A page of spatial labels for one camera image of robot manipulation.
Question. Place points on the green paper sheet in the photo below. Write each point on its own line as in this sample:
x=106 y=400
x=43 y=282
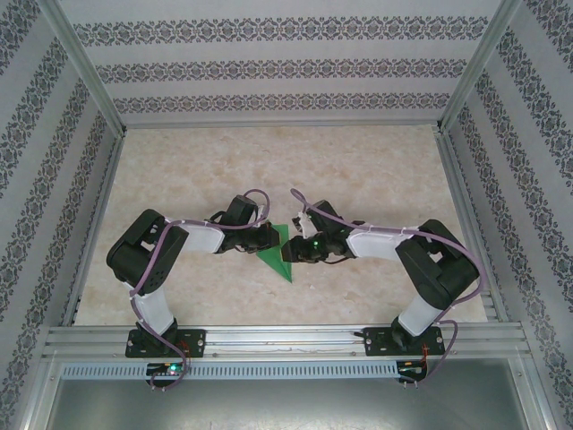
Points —
x=277 y=264

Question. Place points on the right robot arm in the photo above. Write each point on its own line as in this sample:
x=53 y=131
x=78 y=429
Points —
x=430 y=269

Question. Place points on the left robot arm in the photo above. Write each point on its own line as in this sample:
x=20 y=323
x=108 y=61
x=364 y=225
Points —
x=134 y=251

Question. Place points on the sheet metal tray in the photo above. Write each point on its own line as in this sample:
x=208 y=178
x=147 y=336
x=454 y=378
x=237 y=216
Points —
x=286 y=407

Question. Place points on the right controller circuit board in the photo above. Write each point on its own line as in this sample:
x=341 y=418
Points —
x=409 y=368

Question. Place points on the controller circuit board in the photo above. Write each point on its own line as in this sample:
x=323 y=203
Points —
x=168 y=368
x=409 y=368

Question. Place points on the left controller circuit board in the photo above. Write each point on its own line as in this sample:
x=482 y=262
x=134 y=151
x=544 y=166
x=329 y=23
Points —
x=168 y=368

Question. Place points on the aluminium mounting rail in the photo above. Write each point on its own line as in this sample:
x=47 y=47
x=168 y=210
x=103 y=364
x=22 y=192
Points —
x=286 y=338

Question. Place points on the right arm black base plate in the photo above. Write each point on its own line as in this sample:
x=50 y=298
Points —
x=378 y=342

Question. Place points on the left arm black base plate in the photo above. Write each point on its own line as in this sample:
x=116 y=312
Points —
x=197 y=342

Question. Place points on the aluminium table side rail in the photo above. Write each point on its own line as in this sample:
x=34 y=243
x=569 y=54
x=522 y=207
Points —
x=97 y=224
x=470 y=224

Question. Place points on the aluminium frame post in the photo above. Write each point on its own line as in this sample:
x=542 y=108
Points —
x=85 y=67
x=478 y=67

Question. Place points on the aluminium frame leg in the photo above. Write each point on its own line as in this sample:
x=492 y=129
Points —
x=40 y=394
x=535 y=394

